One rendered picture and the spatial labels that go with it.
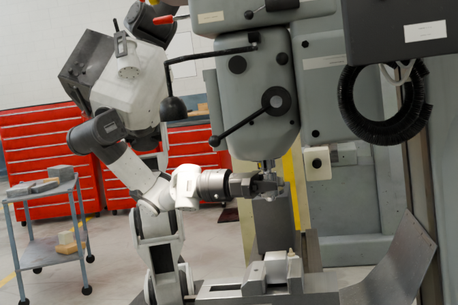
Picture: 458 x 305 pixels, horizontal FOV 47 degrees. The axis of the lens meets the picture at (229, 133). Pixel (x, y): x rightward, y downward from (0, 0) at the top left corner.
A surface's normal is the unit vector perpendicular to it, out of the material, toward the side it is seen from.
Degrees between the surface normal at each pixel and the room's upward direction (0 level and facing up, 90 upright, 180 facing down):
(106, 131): 76
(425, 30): 90
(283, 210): 90
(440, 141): 90
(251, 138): 108
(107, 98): 95
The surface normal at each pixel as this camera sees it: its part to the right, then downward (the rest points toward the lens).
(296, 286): -0.15, 0.14
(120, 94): 0.02, -0.44
